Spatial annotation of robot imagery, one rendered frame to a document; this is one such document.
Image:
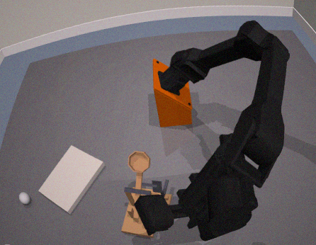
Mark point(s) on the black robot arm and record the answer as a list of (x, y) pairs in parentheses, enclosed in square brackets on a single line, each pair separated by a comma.
[(259, 133)]

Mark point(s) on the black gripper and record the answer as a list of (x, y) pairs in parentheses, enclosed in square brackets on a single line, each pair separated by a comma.
[(156, 215)]

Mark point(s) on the grey ball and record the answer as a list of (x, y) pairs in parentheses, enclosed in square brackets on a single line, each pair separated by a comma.
[(24, 197)]

